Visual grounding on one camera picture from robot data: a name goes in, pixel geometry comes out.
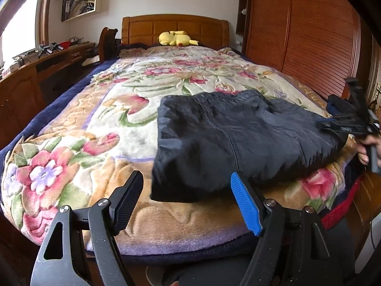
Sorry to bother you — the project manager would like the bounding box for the yellow plush toy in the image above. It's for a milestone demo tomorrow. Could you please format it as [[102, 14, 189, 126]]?
[[158, 30, 199, 47]]

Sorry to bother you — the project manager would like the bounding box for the person's right hand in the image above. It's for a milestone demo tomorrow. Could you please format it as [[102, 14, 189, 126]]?
[[356, 135, 381, 167]]

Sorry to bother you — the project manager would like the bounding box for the floral blanket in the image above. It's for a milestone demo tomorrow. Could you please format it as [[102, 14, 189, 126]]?
[[0, 46, 362, 246]]

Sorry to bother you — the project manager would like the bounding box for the dark blue cloth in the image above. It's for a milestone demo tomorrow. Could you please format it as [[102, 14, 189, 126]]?
[[325, 94, 358, 117]]

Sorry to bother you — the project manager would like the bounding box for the red bed sheet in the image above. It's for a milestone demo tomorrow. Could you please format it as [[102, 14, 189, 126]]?
[[320, 175, 366, 230]]

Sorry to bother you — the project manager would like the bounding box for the wooden chair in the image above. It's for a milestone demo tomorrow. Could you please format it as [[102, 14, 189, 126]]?
[[98, 27, 123, 64]]

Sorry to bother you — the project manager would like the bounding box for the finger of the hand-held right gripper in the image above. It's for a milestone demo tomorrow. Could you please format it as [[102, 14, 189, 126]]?
[[320, 118, 368, 136], [345, 77, 367, 120]]

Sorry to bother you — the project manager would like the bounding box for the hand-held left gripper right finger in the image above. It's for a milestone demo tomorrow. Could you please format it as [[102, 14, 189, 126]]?
[[230, 171, 358, 286]]

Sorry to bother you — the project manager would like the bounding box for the dark navy jacket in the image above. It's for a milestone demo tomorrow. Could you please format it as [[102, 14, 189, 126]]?
[[150, 89, 349, 203]]

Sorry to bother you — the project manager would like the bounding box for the window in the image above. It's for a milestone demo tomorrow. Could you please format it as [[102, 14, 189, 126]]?
[[0, 0, 42, 64]]

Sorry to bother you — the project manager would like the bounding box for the wooden bed headboard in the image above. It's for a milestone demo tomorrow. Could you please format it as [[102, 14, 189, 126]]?
[[121, 14, 230, 49]]

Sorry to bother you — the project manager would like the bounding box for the wooden wardrobe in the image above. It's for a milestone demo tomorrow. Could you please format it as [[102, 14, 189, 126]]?
[[236, 0, 381, 117]]

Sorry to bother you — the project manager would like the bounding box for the long wooden desk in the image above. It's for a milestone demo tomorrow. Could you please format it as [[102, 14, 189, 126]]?
[[0, 42, 99, 151]]

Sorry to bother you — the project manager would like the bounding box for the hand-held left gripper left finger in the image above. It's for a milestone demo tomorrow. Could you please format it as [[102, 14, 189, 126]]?
[[30, 170, 145, 286]]

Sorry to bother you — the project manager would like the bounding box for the black gadget on desk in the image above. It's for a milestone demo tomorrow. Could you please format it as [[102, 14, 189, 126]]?
[[37, 43, 60, 58]]

